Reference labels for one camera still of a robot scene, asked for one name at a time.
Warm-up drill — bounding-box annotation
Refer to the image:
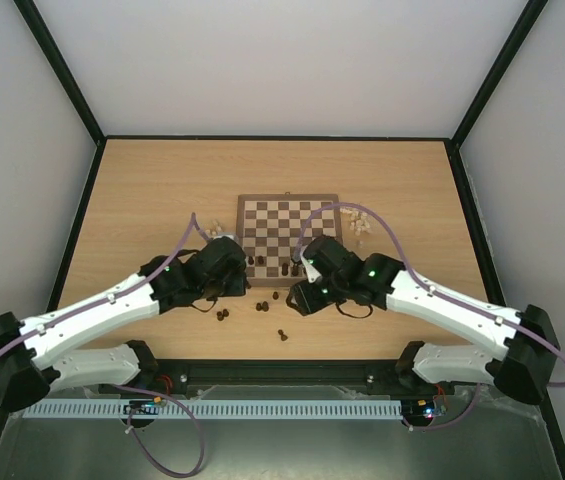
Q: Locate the wooden chess board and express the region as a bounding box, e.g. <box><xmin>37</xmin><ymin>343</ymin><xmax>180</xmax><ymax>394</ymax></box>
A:
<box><xmin>236</xmin><ymin>193</ymin><xmax>342</xmax><ymax>288</ymax></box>

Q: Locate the light chess pieces pile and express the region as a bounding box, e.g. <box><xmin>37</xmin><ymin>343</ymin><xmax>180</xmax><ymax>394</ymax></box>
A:
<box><xmin>340</xmin><ymin>206</ymin><xmax>373</xmax><ymax>249</ymax></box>
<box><xmin>205</xmin><ymin>219</ymin><xmax>225</xmax><ymax>238</ymax></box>

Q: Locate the light chess pieces right pile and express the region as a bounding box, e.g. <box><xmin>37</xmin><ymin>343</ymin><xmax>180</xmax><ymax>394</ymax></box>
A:
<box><xmin>340</xmin><ymin>206</ymin><xmax>373</xmax><ymax>249</ymax></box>

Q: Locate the black enclosure frame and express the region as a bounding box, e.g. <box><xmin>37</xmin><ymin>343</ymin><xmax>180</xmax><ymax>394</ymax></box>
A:
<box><xmin>0</xmin><ymin>0</ymin><xmax>565</xmax><ymax>480</ymax></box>

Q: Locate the light blue cable duct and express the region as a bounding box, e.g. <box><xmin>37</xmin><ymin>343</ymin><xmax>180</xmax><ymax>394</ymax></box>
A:
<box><xmin>22</xmin><ymin>399</ymin><xmax>402</xmax><ymax>420</ymax></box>

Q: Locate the dark chess pieces middle cluster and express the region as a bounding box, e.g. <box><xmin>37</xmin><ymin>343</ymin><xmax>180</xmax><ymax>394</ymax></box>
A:
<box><xmin>256</xmin><ymin>301</ymin><xmax>269</xmax><ymax>312</ymax></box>

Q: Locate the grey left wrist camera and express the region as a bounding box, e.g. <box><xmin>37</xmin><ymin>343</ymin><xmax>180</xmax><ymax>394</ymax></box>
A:
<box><xmin>215</xmin><ymin>233</ymin><xmax>238</xmax><ymax>243</ymax></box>

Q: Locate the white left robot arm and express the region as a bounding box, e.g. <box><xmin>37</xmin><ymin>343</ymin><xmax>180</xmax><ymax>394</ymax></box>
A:
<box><xmin>0</xmin><ymin>236</ymin><xmax>247</xmax><ymax>412</ymax></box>

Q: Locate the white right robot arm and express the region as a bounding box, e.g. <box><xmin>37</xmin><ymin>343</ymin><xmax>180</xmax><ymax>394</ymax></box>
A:
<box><xmin>287</xmin><ymin>236</ymin><xmax>559</xmax><ymax>405</ymax></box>

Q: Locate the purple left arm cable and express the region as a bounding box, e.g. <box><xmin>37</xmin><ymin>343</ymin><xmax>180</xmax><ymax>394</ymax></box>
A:
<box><xmin>0</xmin><ymin>212</ymin><xmax>207</xmax><ymax>476</ymax></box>

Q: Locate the dark chess pieces left cluster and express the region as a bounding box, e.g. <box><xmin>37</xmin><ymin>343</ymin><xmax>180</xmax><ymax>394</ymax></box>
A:
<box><xmin>216</xmin><ymin>309</ymin><xmax>230</xmax><ymax>321</ymax></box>

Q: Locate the light chess pieces left pile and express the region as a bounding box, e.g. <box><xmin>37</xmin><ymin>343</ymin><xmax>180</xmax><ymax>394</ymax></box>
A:
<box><xmin>205</xmin><ymin>219</ymin><xmax>225</xmax><ymax>238</ymax></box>

